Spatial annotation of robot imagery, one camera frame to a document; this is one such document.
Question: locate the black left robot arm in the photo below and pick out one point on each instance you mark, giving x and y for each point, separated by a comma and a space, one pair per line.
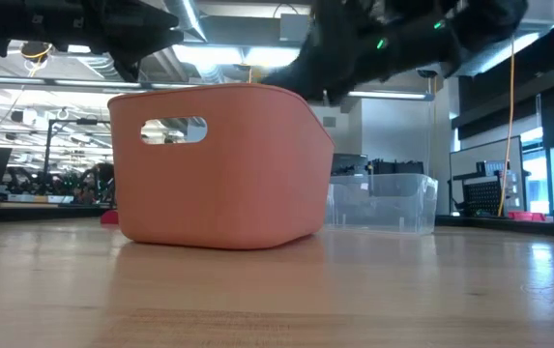
20, 21

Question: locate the gray ceiling box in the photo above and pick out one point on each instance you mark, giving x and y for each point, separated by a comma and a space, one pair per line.
295, 26

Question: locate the black bench equipment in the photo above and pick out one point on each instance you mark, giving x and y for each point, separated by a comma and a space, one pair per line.
397, 167

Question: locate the orange plastic bin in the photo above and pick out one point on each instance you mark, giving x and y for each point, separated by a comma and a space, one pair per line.
233, 183

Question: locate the black perforated panel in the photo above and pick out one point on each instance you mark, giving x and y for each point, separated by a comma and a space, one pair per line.
482, 198

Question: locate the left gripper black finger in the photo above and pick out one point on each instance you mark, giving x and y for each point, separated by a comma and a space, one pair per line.
127, 65
158, 31

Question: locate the smooth silver ceiling duct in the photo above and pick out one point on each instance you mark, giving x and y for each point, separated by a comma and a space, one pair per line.
187, 19

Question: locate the clear plastic bin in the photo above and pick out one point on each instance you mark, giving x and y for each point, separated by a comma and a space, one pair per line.
387, 208

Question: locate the gray partition panel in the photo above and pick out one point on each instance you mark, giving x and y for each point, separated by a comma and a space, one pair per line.
479, 154

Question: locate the red plastic tray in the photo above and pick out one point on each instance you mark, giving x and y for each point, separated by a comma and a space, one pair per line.
525, 216

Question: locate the long linear ceiling light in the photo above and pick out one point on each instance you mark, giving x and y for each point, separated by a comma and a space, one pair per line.
83, 83

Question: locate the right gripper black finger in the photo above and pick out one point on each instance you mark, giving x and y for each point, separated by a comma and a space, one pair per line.
315, 79
337, 29

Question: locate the black aluminium table frame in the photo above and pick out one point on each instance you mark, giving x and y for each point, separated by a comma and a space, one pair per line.
499, 226

